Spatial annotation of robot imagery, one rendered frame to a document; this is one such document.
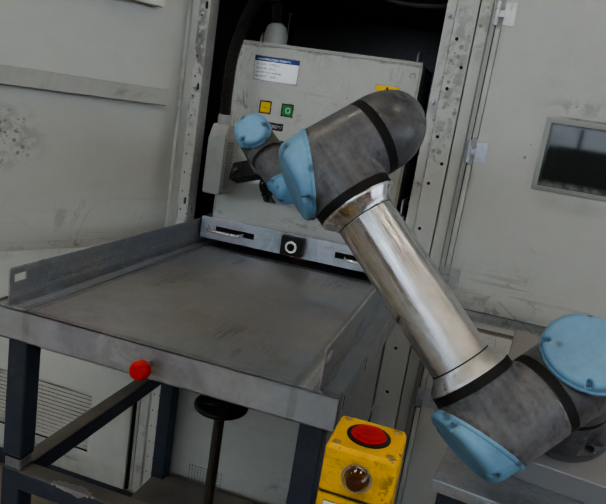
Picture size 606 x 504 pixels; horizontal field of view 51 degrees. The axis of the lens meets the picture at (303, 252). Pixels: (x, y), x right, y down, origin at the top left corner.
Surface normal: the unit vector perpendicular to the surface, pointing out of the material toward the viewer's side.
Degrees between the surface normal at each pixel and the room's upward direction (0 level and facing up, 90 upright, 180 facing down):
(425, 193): 90
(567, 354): 40
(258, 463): 90
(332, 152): 64
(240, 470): 90
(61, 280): 90
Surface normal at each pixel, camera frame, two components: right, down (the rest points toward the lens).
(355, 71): -0.29, 0.17
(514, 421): 0.04, -0.22
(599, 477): -0.19, -0.58
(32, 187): 0.71, 0.26
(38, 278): 0.94, 0.21
